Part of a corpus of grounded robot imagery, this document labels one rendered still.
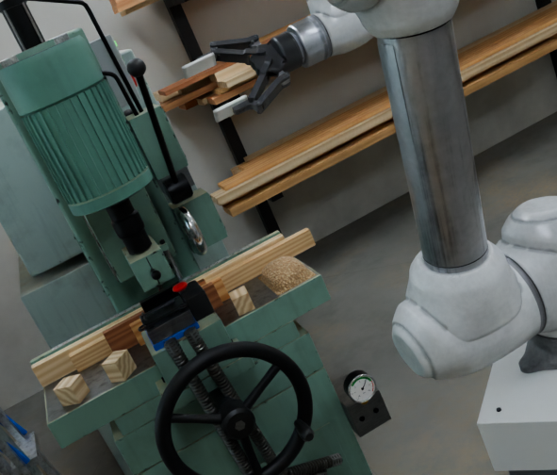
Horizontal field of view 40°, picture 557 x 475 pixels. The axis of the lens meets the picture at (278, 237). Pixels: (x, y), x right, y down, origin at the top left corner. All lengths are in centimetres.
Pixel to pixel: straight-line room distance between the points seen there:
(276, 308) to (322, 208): 272
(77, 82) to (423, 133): 68
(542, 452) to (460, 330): 27
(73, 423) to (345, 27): 92
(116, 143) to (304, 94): 270
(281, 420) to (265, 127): 261
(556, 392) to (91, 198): 90
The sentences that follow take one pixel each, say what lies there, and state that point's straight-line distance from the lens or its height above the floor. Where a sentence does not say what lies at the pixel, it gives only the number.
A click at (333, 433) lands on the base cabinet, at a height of 56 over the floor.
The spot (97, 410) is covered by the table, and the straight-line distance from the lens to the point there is 152.
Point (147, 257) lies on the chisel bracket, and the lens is 155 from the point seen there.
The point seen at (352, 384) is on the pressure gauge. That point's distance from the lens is 158.
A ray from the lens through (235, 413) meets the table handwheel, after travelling 135.
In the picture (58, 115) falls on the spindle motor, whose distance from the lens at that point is 146.
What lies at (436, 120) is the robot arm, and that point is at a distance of 105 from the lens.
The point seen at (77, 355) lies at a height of 93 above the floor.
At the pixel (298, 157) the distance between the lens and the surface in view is 360.
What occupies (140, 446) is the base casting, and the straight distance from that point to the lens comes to 157.
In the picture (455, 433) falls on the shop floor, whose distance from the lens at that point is 248.
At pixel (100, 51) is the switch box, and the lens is 182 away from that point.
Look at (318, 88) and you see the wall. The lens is 414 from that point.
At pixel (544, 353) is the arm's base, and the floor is 72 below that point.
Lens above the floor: 151
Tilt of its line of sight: 19 degrees down
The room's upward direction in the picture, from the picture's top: 24 degrees counter-clockwise
